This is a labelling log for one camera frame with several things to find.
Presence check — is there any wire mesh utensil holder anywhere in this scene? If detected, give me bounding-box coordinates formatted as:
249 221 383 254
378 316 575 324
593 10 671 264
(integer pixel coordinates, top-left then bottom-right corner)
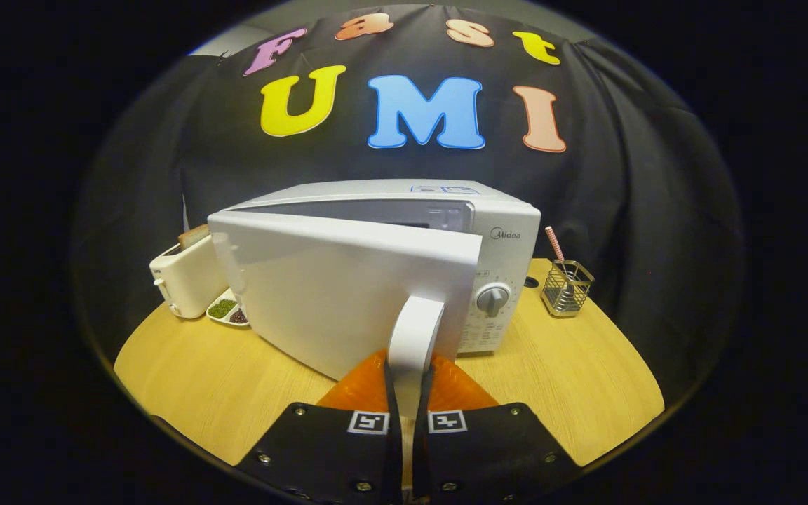
541 260 595 318

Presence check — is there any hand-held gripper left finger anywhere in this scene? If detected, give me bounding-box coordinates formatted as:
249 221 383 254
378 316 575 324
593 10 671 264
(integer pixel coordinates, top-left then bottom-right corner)
236 349 405 505

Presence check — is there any black backdrop cloth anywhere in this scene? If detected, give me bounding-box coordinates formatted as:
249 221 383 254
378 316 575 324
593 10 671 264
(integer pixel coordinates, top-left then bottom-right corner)
71 4 745 415

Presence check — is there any pink striped straw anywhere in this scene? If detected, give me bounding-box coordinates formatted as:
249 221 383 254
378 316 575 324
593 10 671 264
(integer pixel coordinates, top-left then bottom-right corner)
544 226 567 264

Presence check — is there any white microwave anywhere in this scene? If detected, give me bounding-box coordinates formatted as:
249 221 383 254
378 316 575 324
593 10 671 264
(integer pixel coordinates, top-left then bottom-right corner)
208 179 541 488

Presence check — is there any white toaster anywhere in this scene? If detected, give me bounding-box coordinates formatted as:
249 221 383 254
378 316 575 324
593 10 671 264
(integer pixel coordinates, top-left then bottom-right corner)
149 235 229 320

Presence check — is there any white divided dish of beans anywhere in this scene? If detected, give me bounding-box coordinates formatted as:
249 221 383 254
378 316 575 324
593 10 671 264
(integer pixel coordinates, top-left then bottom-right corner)
206 288 251 328

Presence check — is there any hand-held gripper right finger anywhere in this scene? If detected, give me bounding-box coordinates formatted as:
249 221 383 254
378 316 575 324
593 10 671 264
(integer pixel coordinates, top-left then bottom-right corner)
411 354 584 505

